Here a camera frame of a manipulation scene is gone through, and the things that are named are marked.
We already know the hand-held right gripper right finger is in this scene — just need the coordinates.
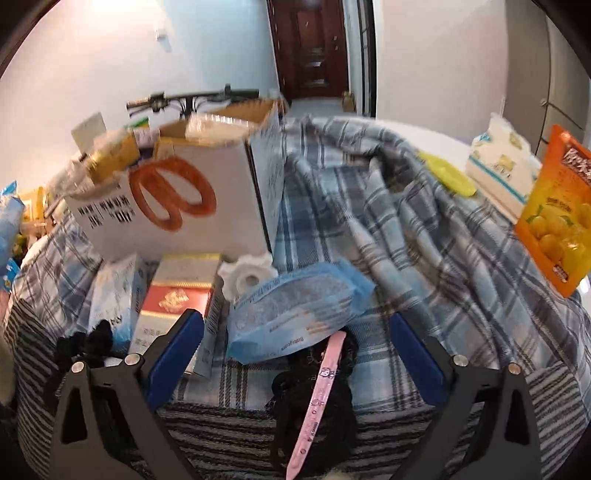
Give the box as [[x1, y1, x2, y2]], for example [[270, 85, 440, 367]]
[[389, 314, 541, 480]]

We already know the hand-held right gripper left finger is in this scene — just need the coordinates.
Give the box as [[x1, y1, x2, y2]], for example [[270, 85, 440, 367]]
[[48, 309, 205, 480]]

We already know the light blue cigarette box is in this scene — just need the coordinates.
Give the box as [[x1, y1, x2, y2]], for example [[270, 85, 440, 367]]
[[88, 253, 149, 352]]

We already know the black fuzzy scrunchie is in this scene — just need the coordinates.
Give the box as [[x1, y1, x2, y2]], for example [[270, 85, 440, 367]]
[[44, 318, 117, 371]]

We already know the pink printed strip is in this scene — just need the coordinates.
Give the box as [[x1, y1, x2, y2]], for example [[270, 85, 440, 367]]
[[286, 330, 347, 480]]

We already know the black knit cloth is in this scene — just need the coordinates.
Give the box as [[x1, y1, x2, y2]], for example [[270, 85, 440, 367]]
[[268, 330, 359, 476]]

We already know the blue printed packet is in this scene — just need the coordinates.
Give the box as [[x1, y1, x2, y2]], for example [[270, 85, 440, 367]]
[[226, 258, 376, 363]]

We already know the white cardboard box pretzel print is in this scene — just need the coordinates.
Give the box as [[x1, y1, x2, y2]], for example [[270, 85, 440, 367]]
[[65, 99, 287, 264]]

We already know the red and gold cigarette box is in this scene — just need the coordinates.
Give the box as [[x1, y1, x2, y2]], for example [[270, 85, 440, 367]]
[[128, 253, 227, 380]]

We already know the grey striped blanket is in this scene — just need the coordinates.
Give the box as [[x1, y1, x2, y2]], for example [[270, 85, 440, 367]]
[[0, 295, 591, 480]]

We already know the white gear-shaped plastic part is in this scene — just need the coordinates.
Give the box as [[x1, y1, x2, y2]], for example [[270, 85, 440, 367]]
[[217, 253, 279, 303]]

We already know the blue plaid blanket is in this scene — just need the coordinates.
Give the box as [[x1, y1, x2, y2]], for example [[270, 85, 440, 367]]
[[9, 115, 591, 411]]

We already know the yellow plastic lid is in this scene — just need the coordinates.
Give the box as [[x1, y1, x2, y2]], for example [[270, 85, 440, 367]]
[[418, 151, 478, 198]]

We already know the orange snack bag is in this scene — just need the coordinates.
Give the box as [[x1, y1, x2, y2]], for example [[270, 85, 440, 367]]
[[515, 124, 591, 298]]

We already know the pile of assorted packets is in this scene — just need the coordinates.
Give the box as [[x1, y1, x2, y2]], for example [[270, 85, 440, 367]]
[[0, 180, 70, 296]]

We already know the white tissue pack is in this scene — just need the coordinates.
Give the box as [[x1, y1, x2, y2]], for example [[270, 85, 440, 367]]
[[465, 113, 543, 217]]

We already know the pale yellow box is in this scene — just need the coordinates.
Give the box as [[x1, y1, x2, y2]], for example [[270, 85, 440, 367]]
[[152, 136, 186, 160]]

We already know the clear plastic packet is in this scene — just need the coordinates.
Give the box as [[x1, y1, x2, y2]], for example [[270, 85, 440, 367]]
[[185, 113, 260, 147]]

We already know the tall white carton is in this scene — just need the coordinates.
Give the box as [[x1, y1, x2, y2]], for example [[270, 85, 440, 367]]
[[71, 113, 110, 152]]

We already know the black electric bike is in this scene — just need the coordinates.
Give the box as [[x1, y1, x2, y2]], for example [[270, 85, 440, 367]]
[[126, 84, 289, 123]]

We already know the dark glass sliding door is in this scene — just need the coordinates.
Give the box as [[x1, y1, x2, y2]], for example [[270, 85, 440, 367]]
[[358, 0, 378, 117]]

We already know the grey refrigerator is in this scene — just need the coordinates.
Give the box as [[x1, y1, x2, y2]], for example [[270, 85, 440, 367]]
[[503, 0, 591, 155]]

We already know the dark red entrance door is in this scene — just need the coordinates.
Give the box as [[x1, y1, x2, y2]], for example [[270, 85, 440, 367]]
[[267, 0, 348, 100]]

